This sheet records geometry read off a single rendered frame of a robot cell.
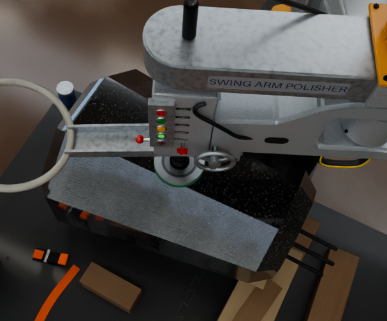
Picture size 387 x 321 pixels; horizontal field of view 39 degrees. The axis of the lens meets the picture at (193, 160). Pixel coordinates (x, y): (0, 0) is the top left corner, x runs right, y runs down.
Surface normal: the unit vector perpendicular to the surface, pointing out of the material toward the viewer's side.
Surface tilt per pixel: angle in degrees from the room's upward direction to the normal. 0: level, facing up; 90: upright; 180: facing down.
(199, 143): 90
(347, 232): 0
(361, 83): 90
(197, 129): 90
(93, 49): 0
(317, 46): 0
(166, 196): 45
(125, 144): 9
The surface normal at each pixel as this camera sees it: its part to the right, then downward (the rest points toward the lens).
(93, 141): -0.10, -0.43
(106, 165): -0.26, 0.27
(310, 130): -0.04, 0.90
